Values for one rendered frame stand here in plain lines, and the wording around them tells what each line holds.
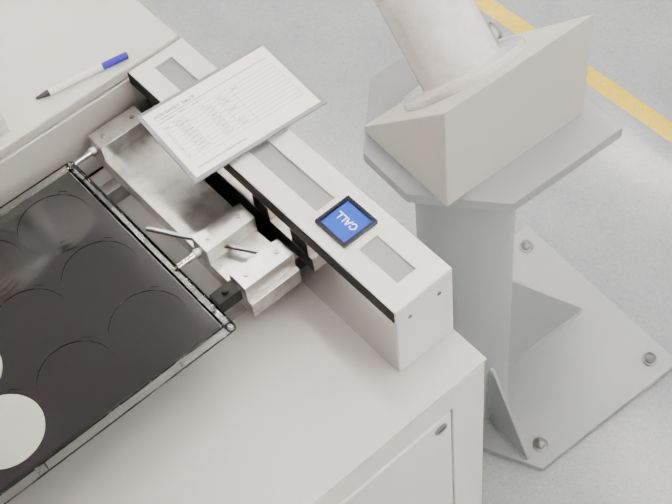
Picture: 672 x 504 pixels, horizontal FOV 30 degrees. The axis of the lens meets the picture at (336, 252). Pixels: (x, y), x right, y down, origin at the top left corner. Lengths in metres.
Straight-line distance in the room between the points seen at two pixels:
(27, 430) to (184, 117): 0.46
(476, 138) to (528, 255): 1.02
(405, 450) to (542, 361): 0.96
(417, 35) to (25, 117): 0.54
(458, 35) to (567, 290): 1.03
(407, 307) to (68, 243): 0.47
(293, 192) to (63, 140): 0.36
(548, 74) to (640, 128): 1.23
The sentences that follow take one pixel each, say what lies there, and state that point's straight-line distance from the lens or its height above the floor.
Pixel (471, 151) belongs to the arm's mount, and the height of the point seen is 0.90.
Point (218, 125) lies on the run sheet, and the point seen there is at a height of 0.97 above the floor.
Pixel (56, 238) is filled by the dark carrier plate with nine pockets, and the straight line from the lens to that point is 1.70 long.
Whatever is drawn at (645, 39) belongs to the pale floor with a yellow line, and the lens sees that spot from 3.12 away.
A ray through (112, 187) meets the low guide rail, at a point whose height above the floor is 0.85.
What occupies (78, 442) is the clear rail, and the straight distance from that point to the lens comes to 1.52.
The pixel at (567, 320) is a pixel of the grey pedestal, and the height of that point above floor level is 0.02.
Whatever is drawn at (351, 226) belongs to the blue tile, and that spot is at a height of 0.96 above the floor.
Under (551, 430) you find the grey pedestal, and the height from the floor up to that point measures 0.01.
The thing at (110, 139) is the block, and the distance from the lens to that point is 1.77.
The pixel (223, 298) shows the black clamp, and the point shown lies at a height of 0.91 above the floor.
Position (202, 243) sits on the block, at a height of 0.91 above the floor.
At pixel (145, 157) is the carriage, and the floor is 0.88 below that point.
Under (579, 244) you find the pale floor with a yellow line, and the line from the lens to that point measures 2.72.
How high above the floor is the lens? 2.21
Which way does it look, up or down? 54 degrees down
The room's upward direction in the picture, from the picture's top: 9 degrees counter-clockwise
